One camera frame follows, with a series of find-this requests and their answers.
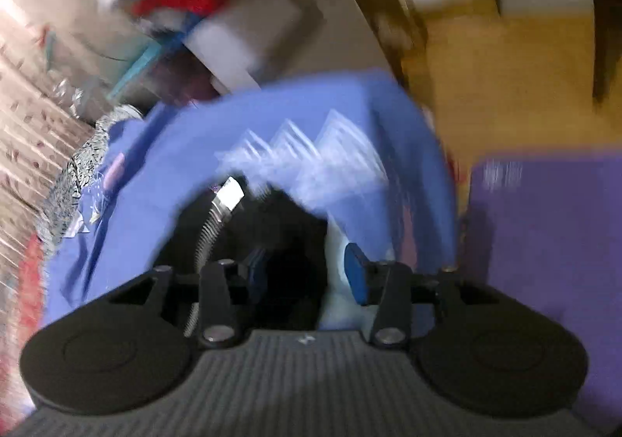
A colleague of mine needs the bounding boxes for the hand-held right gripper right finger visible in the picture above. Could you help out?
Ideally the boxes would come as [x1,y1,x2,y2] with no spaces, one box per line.
[343,243,512,348]

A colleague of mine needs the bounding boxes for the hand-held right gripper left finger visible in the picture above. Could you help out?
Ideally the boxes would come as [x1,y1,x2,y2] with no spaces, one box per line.
[107,246,267,348]

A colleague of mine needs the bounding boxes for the black pants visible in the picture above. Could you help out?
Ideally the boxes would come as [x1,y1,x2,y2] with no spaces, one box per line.
[158,177,336,328]

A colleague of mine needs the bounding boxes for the blue printed bedsheet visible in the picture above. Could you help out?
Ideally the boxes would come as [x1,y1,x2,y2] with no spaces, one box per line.
[43,70,461,327]

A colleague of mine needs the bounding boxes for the black and white patterned cloth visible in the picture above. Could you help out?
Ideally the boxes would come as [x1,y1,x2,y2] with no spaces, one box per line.
[40,104,147,246]

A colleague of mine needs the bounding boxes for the teal plastic storage box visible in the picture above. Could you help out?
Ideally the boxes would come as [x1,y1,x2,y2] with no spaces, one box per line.
[108,35,196,103]

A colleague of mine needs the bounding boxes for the white box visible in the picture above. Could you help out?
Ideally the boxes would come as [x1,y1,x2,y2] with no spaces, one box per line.
[183,0,325,90]

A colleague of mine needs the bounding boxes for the red floral bedcover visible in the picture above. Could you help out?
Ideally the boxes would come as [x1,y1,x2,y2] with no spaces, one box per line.
[0,0,100,423]

